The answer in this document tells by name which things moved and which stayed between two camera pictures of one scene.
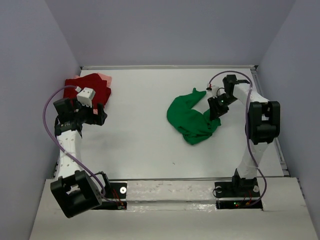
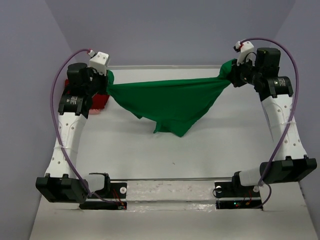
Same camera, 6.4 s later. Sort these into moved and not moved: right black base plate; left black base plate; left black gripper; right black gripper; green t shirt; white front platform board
Moved: left black gripper; right black gripper; green t shirt
Not moved: right black base plate; white front platform board; left black base plate
